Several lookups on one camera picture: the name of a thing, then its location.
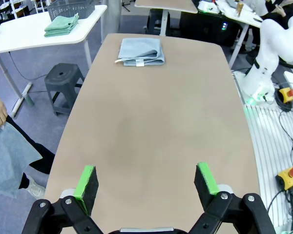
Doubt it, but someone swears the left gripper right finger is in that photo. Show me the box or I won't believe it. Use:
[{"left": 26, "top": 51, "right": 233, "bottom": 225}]
[{"left": 188, "top": 162, "right": 276, "bottom": 234}]

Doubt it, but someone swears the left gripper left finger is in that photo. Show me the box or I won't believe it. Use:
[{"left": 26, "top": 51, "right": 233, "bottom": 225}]
[{"left": 21, "top": 165, "right": 105, "bottom": 234}]

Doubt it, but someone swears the light blue terry towel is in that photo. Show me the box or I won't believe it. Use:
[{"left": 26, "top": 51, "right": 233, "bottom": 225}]
[
  {"left": 114, "top": 38, "right": 166, "bottom": 67},
  {"left": 0, "top": 121, "right": 43, "bottom": 198}
]

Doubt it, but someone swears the green terry towel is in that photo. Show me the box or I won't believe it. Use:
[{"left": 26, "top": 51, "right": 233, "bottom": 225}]
[
  {"left": 44, "top": 13, "right": 79, "bottom": 32},
  {"left": 44, "top": 28, "right": 78, "bottom": 35}
]

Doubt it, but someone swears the dark grey plastic basket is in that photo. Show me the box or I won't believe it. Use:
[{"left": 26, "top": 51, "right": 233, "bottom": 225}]
[{"left": 46, "top": 0, "right": 96, "bottom": 22}]

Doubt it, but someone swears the stack of folded towels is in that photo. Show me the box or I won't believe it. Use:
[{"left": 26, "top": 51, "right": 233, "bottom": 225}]
[{"left": 43, "top": 31, "right": 76, "bottom": 38}]

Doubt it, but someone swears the white sneaker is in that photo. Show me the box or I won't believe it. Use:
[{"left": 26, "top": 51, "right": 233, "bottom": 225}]
[{"left": 26, "top": 175, "right": 46, "bottom": 198}]

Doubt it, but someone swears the person in red jacket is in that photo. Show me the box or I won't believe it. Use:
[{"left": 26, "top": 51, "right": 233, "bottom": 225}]
[{"left": 0, "top": 80, "right": 56, "bottom": 191}]

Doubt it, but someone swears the white slatted robot platform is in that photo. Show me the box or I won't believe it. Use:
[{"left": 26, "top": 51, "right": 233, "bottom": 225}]
[{"left": 230, "top": 70, "right": 293, "bottom": 234}]

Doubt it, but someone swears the yellow emergency stop button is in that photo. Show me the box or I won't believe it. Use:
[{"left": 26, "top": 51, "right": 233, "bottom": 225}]
[
  {"left": 279, "top": 87, "right": 293, "bottom": 103},
  {"left": 275, "top": 165, "right": 293, "bottom": 191}
]

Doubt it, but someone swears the dark grey plastic stool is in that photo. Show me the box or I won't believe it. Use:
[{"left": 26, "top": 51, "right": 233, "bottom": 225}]
[{"left": 44, "top": 62, "right": 85, "bottom": 117}]

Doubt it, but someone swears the black computer tower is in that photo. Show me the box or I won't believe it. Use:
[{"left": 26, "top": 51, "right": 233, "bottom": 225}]
[{"left": 179, "top": 11, "right": 239, "bottom": 48}]

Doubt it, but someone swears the large white curved table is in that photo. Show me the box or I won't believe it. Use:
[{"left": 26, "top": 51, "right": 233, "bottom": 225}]
[{"left": 0, "top": 4, "right": 108, "bottom": 118}]

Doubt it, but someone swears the white desk with clutter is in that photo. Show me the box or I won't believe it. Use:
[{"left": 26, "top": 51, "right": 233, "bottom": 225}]
[{"left": 195, "top": 0, "right": 264, "bottom": 70}]

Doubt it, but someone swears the brown desk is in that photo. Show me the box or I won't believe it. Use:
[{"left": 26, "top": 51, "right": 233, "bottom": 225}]
[{"left": 134, "top": 0, "right": 198, "bottom": 37}]

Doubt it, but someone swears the person in black clothes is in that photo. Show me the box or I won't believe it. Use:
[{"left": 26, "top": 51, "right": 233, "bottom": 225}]
[{"left": 265, "top": 0, "right": 293, "bottom": 30}]

